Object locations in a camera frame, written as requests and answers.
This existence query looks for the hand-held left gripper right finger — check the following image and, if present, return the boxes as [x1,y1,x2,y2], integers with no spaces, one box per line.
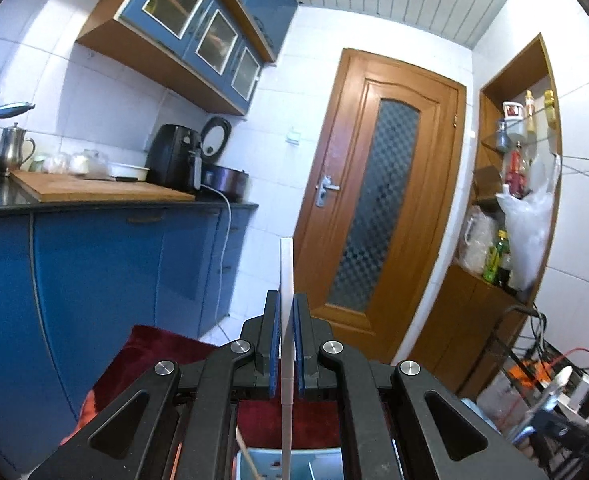
[294,292,550,480]

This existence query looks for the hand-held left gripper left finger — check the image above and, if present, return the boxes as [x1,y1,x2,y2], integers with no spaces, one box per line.
[27,290,281,480]

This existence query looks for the blue utensil box pink print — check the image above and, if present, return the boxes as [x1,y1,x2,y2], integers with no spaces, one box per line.
[237,449,343,480]

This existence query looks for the wooden chopstick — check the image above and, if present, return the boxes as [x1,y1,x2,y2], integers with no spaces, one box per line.
[236,427,261,480]

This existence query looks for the red floral blanket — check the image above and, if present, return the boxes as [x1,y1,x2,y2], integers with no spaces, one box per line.
[59,325,343,466]

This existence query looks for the wooden door with glass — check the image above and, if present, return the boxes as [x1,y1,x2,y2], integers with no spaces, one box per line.
[293,48,468,366]

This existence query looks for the dark rice cooker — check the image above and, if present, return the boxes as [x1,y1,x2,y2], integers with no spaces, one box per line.
[200,116,249,198]

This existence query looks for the blue base cabinet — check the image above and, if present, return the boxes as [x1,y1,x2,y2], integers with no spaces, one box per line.
[0,205,258,461]

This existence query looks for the clear bag of goods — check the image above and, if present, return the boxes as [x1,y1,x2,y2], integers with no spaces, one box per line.
[459,205,498,276]

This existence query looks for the green bottle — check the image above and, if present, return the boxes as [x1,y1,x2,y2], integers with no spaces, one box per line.
[483,230,511,283]

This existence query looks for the black air fryer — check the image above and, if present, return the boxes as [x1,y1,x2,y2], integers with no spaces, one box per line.
[145,124,202,192]

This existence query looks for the white bowl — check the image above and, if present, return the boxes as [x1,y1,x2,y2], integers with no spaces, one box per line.
[107,162,150,182]

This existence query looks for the wooden cutting board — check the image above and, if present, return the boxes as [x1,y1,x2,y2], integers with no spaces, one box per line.
[10,170,196,203]

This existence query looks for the white plastic bag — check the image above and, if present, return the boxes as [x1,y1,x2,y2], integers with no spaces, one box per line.
[497,155,561,291]

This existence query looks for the white food bags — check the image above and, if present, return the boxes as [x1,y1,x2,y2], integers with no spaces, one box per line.
[39,149,109,177]

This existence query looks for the red bottle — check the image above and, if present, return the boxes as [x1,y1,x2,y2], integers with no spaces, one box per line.
[507,142,526,199]

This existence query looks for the metal teapot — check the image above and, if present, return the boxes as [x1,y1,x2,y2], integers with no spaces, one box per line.
[0,122,36,177]

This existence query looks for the metal wok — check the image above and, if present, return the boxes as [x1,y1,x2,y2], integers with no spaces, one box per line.
[0,102,36,141]

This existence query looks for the white power cable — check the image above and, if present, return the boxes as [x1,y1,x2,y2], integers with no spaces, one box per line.
[202,185,233,321]

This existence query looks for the wooden wall niche shelf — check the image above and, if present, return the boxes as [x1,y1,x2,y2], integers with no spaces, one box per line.
[409,33,563,401]

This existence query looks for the metal door handle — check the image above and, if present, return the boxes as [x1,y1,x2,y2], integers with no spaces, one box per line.
[316,175,340,208]

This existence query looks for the red cable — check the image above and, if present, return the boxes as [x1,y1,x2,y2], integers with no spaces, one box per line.
[545,347,589,377]

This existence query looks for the black wire rack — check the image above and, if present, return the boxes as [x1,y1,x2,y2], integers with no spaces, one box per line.
[485,305,589,480]

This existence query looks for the blue wooden wall cabinet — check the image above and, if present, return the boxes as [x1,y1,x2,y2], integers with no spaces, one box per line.
[77,0,298,116]

